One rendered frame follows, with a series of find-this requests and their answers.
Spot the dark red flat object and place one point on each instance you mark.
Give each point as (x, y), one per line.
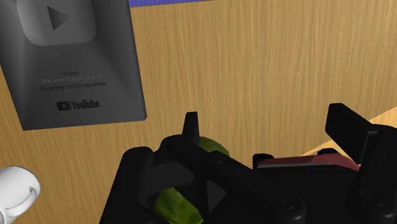
(310, 160)

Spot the purple ribbed strip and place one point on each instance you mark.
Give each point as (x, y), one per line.
(167, 2)

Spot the white mug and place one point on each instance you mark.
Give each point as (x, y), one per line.
(17, 189)

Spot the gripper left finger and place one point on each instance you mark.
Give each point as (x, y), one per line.
(235, 173)

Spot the grey play button plaque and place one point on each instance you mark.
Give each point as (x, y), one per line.
(77, 62)

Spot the green rounded vegetable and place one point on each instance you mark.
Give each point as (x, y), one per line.
(176, 208)

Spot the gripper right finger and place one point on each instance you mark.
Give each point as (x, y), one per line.
(377, 161)

